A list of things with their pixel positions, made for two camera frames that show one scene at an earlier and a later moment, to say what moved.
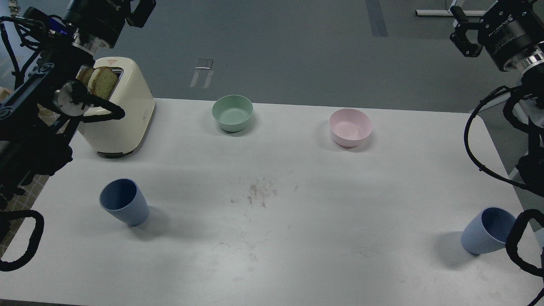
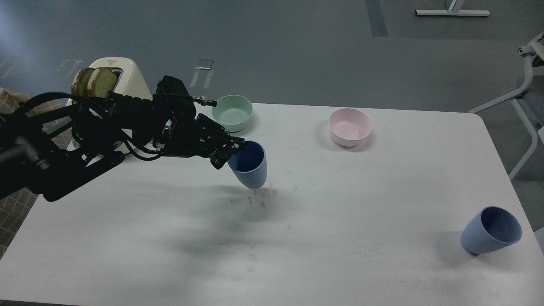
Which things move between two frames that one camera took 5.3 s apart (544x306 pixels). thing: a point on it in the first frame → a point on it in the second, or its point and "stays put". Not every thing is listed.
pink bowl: [348, 126] stays put
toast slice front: [102, 81] stays put
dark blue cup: [123, 198] → [249, 163]
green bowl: [233, 111] stays put
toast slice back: [84, 74] stays put
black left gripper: [103, 20] → [178, 131]
